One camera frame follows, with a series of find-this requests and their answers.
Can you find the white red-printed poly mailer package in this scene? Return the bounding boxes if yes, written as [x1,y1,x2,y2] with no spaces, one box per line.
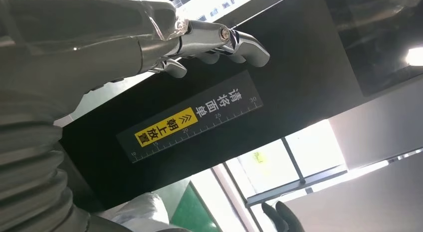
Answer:
[99,192,193,232]

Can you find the green conveyor belt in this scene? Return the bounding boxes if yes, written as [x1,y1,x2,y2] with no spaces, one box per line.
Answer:
[170,182,223,232]

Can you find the black scanner column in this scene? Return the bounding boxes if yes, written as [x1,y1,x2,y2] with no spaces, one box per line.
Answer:
[60,0,368,212]

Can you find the black yellow ruler label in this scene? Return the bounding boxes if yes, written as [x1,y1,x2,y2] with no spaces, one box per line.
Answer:
[116,69,264,164]

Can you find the grey window frame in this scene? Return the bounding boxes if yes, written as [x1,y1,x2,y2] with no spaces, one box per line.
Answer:
[211,137,348,232]

